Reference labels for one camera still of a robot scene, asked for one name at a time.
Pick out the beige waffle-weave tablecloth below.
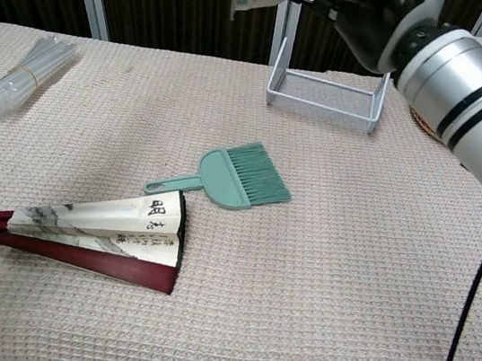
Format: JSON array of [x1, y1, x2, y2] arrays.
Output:
[[0, 20, 482, 361]]

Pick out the white metal wire rack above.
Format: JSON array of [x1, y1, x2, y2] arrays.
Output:
[[262, 35, 396, 137]]

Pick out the teal hand brush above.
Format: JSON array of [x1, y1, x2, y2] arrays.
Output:
[[142, 127, 300, 221]]

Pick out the paper folding fan, red ribs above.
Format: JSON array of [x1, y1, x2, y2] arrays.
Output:
[[0, 163, 193, 297]]

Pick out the clear glue stick bundle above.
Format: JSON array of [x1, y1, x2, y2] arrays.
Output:
[[0, 30, 84, 128]]

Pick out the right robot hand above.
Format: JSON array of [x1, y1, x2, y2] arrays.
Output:
[[223, 0, 426, 80]]

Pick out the red drum, white skin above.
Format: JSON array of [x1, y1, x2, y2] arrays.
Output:
[[405, 105, 451, 143]]

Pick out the tan rubber band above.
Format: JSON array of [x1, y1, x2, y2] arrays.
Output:
[[7, 64, 43, 86]]

